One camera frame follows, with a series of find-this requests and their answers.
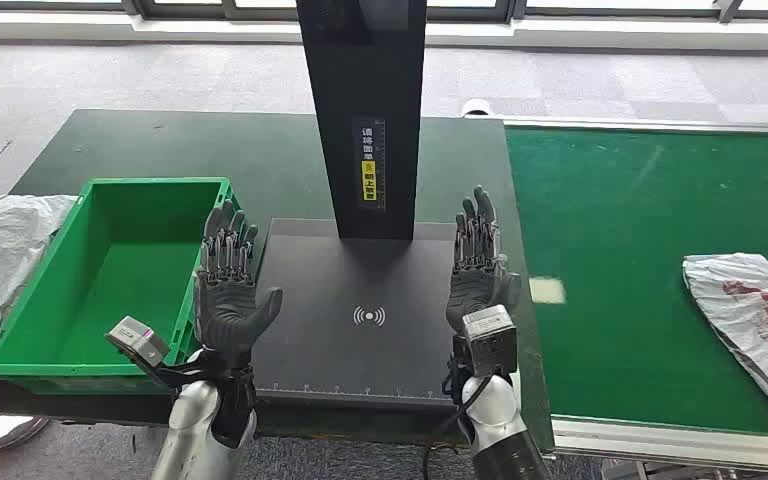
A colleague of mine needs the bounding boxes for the green conveyor belt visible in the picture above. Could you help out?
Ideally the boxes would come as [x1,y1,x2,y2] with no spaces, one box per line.
[504,125,768,439]

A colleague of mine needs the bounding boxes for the dark green table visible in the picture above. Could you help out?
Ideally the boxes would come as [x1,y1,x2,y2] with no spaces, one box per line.
[0,109,554,452]

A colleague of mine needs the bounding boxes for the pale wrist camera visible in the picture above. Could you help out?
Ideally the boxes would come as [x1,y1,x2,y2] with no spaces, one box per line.
[104,315,171,369]
[461,304,519,379]

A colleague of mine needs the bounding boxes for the round chrome base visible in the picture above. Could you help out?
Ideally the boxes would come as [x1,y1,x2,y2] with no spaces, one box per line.
[0,411,51,453]

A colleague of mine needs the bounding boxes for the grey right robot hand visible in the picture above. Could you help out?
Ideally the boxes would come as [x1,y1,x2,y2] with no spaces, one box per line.
[445,185,523,334]

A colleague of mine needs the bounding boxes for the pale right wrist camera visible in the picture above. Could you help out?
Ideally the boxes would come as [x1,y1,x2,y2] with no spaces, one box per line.
[461,304,519,379]

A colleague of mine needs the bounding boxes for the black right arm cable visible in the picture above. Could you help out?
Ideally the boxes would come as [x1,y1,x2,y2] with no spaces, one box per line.
[421,374,491,480]

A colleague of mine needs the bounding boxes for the crumpled grey parcel bag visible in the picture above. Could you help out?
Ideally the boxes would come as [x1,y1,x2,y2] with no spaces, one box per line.
[0,193,79,376]

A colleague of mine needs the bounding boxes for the green plastic crate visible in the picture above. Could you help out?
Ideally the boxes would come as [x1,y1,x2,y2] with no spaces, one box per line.
[0,176,243,397]

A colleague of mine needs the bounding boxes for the grey parcel bag red print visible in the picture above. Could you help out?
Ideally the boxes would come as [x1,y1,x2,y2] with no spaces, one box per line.
[682,252,768,445]

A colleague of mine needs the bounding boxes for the black inbound scanner machine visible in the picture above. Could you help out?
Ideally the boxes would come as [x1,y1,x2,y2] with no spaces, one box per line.
[251,0,471,412]

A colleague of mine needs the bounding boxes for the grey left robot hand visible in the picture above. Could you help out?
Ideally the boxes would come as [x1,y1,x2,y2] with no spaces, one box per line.
[191,200,285,364]

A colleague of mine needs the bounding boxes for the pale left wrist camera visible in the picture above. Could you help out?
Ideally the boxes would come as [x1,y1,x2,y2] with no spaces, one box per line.
[104,315,171,369]

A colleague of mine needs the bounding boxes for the aluminium conveyor frame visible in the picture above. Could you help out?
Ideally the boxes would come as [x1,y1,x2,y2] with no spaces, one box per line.
[461,99,768,475]

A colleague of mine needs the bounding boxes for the white window sill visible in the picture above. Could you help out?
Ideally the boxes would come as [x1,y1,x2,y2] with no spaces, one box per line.
[0,9,768,53]

